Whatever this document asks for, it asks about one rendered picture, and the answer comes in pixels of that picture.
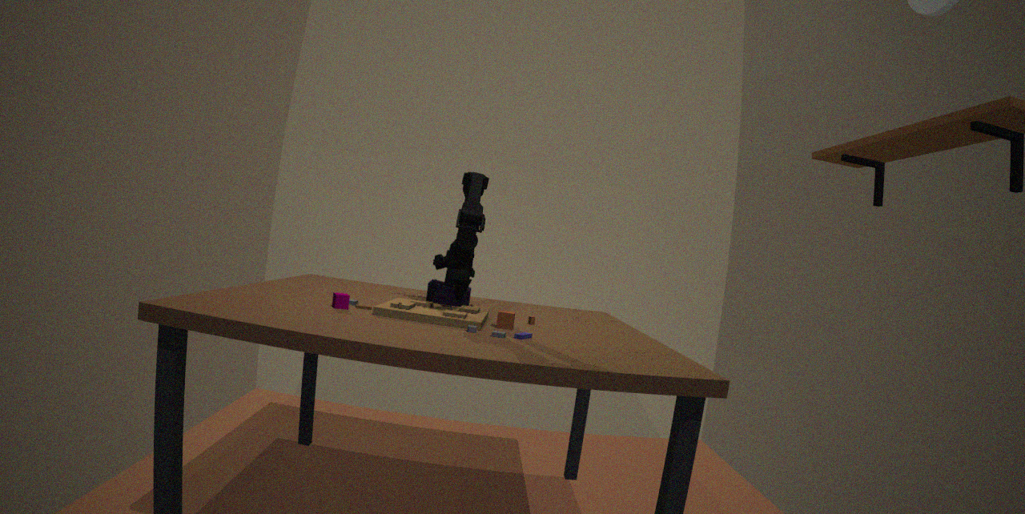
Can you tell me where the magenta cube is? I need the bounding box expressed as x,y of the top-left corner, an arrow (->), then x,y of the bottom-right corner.
332,293 -> 350,310

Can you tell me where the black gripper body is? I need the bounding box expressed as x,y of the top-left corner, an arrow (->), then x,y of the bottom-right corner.
447,248 -> 475,281

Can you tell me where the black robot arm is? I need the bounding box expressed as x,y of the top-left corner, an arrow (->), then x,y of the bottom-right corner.
433,171 -> 489,287

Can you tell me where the tan puzzle board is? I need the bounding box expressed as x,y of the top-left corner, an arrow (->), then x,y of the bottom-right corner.
372,298 -> 488,331

